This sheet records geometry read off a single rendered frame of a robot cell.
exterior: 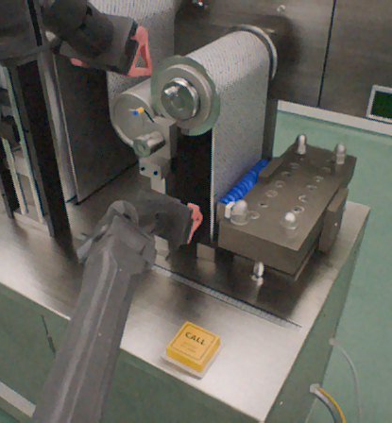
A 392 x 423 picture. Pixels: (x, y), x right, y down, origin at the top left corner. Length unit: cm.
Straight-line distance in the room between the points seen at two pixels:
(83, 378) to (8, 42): 33
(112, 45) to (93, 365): 39
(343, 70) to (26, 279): 80
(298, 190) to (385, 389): 116
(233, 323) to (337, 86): 56
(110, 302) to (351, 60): 76
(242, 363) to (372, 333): 137
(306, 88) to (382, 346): 131
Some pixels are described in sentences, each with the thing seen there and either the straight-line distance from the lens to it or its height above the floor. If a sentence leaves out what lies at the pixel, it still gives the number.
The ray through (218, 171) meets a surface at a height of 110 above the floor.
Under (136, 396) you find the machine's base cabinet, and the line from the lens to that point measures 103.
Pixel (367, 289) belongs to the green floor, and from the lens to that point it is 234.
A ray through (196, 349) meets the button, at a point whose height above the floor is 92.
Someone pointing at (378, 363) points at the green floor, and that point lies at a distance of 206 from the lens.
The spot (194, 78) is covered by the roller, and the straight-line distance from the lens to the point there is 82.
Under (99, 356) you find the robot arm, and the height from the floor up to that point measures 121.
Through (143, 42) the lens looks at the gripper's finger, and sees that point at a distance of 65.
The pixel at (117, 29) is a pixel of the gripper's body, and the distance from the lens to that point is 64.
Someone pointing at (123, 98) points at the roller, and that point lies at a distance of 95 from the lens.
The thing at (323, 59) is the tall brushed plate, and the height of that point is 125.
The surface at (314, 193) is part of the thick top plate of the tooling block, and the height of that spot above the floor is 103.
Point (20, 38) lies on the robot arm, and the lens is 53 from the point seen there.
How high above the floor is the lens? 157
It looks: 36 degrees down
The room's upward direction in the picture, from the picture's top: straight up
